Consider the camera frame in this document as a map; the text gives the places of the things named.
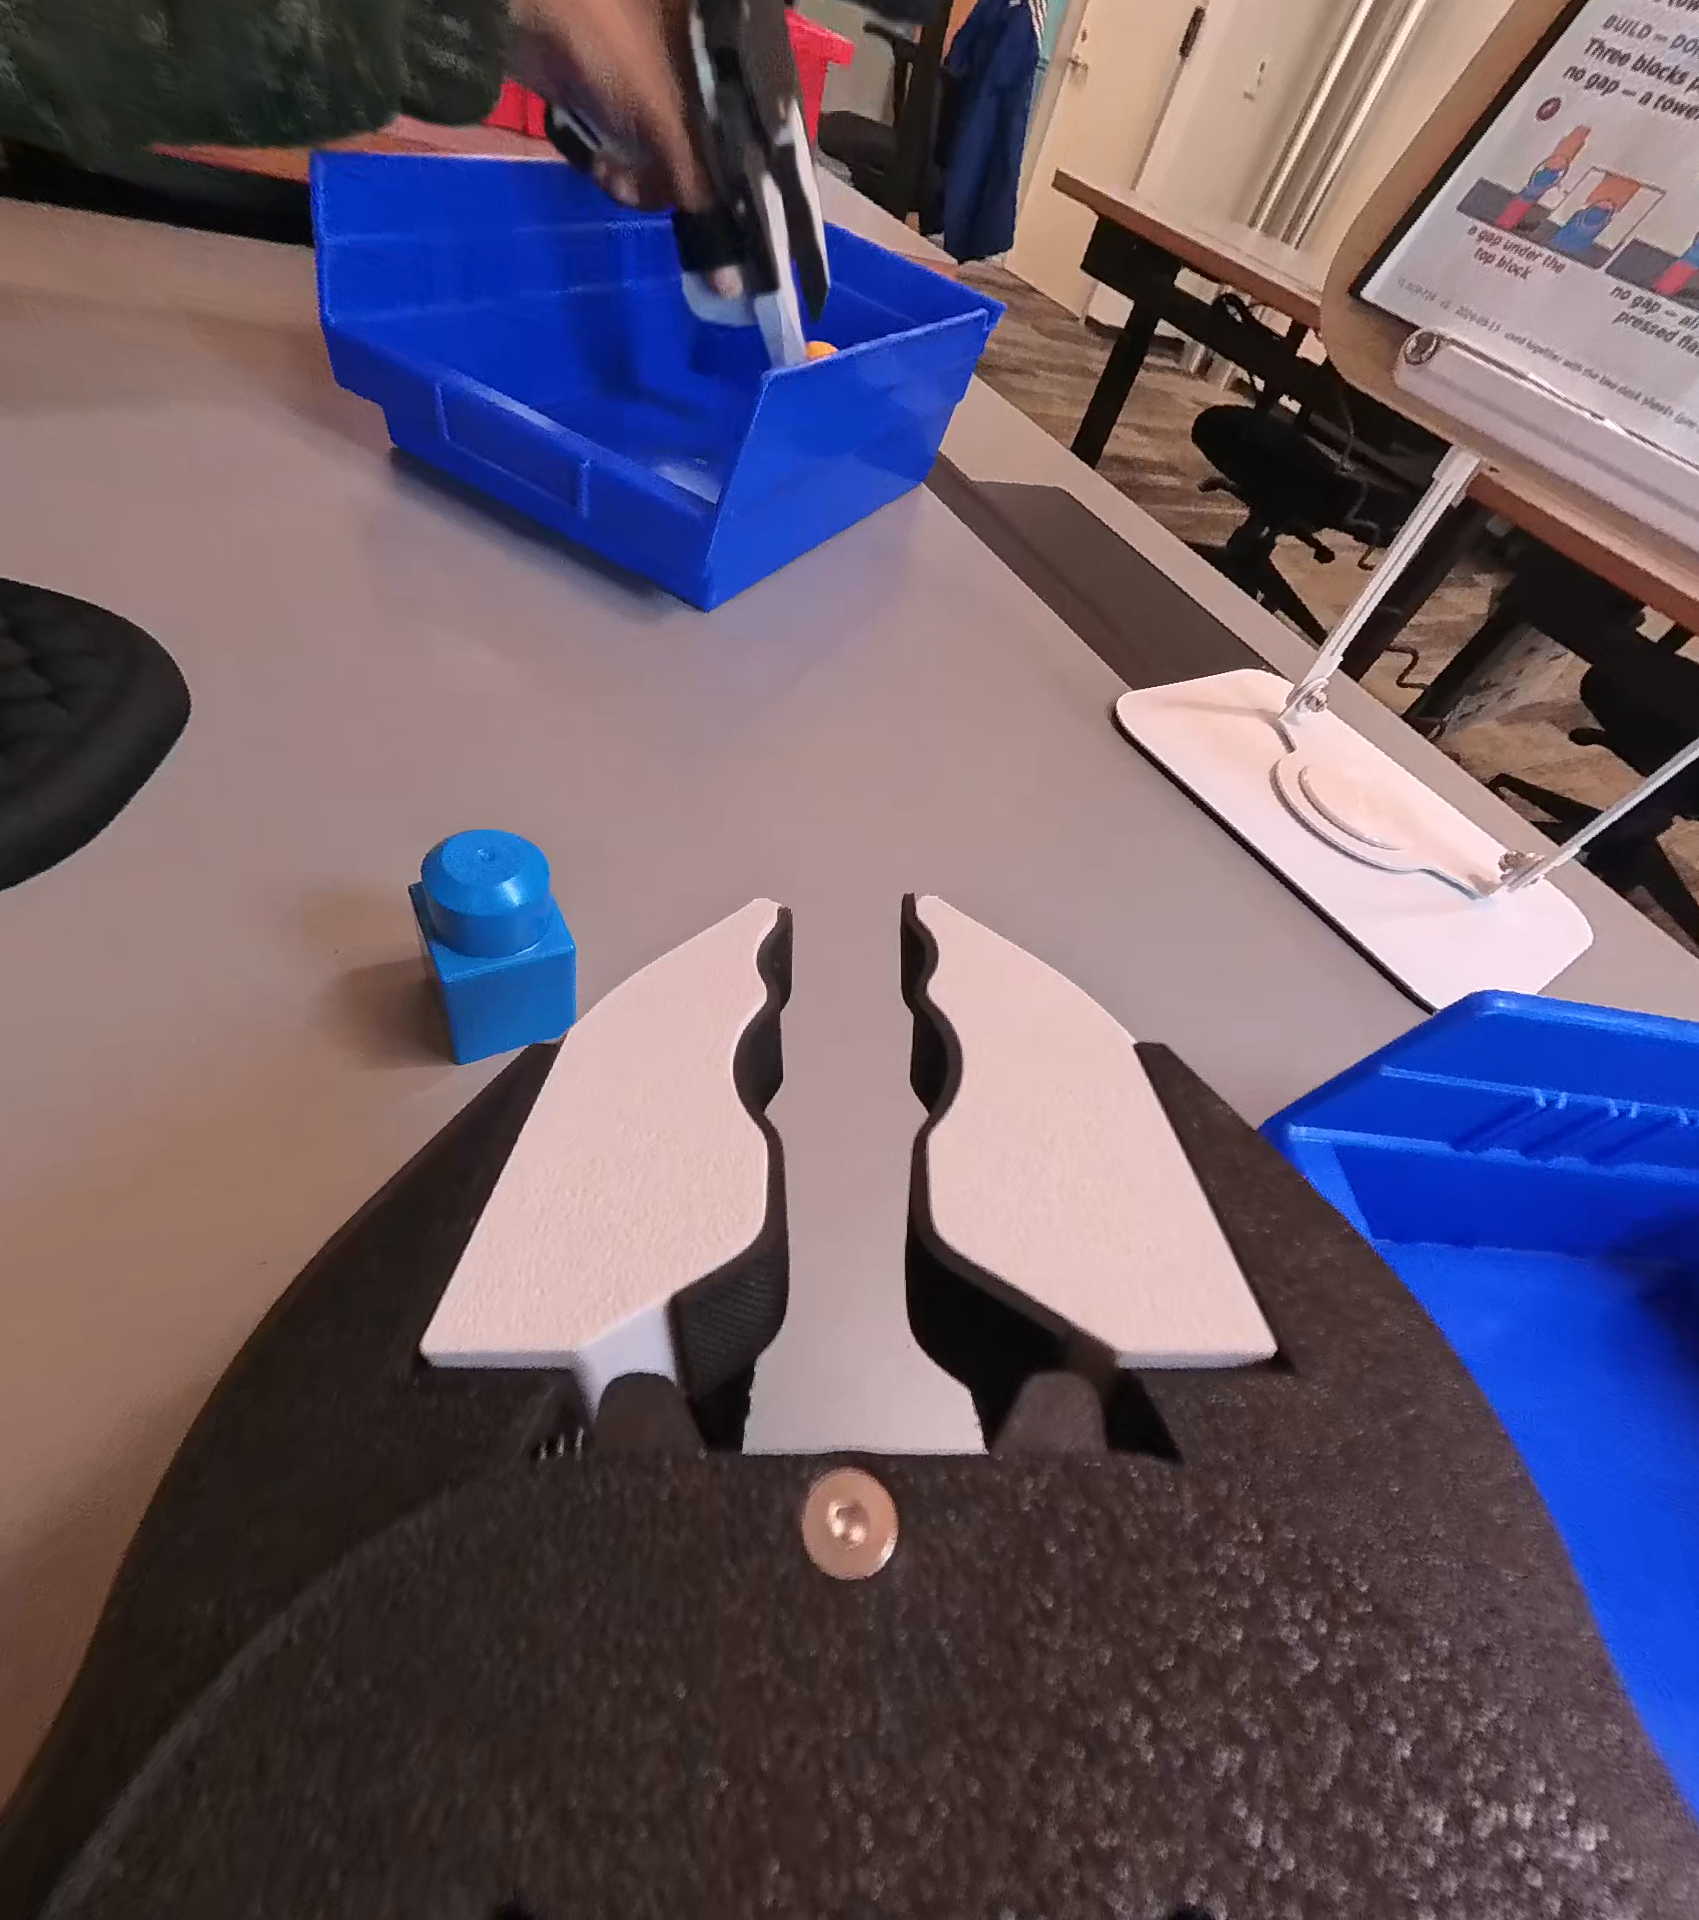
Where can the blue plastic bin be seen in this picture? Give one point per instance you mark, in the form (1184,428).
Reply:
(520,330)
(1613,1500)

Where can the white document stand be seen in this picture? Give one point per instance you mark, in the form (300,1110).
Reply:
(1330,780)

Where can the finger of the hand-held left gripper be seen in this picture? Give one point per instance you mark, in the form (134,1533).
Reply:
(784,322)

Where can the red plastic bin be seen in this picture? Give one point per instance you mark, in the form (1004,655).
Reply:
(820,39)

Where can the printed instruction poster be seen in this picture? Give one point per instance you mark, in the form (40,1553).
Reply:
(1659,180)

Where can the person's left hand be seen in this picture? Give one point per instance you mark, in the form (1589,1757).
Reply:
(610,75)

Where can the grey table with wooden edge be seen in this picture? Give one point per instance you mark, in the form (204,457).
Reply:
(384,147)

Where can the blue jacket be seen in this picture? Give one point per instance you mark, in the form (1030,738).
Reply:
(992,120)

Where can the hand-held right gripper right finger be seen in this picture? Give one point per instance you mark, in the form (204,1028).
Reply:
(1090,1185)

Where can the wooden background desk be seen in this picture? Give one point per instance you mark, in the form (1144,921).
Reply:
(1210,249)

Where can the black office chair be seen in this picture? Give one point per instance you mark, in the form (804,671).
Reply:
(1284,465)
(1689,751)
(910,91)

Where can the blue mega block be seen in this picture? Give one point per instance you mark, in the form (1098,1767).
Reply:
(496,974)

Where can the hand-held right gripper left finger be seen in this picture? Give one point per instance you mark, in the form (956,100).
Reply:
(610,1185)

